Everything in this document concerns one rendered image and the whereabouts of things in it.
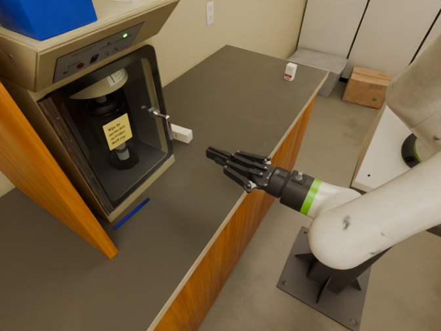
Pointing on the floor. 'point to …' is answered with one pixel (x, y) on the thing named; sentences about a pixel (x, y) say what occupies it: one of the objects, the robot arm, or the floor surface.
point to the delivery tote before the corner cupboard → (325, 60)
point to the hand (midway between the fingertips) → (218, 155)
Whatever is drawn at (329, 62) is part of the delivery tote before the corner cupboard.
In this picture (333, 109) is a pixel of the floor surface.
